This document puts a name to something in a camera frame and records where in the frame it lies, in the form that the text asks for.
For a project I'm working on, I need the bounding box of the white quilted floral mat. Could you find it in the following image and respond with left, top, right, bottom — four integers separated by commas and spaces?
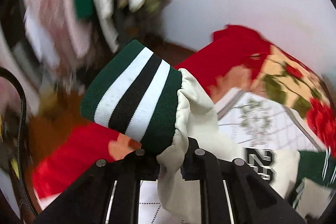
105, 87, 328, 224

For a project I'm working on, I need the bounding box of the green white varsity jacket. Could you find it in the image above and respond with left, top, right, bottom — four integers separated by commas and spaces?
80, 41, 335, 223

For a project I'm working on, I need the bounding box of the black cable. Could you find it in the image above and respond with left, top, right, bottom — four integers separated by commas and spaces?
0, 67, 38, 217

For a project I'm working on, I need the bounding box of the pile of clothes on rack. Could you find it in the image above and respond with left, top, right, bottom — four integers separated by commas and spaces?
0, 0, 174, 114

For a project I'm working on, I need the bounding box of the red floral blanket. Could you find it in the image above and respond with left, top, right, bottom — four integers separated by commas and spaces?
32, 25, 335, 201

